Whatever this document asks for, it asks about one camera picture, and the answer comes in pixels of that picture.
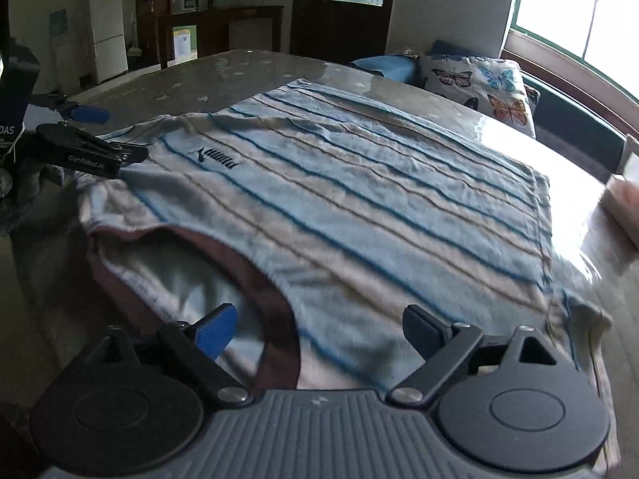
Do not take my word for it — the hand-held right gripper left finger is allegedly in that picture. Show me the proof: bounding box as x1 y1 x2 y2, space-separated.
99 303 254 405

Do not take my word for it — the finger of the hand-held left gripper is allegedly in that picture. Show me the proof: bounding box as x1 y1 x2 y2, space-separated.
31 94 109 125
36 122 149 179

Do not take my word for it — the dark wooden cabinet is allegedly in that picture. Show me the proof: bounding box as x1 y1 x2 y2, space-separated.
136 0 284 67

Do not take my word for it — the white refrigerator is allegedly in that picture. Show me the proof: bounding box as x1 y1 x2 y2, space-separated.
89 0 129 85

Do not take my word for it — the green framed window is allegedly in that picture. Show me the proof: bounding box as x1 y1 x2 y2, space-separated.
501 0 639 111

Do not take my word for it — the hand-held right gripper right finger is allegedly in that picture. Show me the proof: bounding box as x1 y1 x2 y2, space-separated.
387 304 573 406

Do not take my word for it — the butterfly print pillow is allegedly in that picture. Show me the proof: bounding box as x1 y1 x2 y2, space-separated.
418 53 537 139

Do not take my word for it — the striped light blue t-shirt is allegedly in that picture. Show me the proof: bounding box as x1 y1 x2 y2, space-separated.
77 78 614 394

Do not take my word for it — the dark wooden door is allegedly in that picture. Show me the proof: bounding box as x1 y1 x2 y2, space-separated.
290 0 399 61

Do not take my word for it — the white box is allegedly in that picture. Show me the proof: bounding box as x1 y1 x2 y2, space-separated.
603 136 639 250

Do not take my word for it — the dark green sofa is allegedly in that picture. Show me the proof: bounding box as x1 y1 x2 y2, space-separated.
430 40 628 170

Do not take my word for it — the blue cushion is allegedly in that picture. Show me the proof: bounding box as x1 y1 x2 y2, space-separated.
348 55 420 89

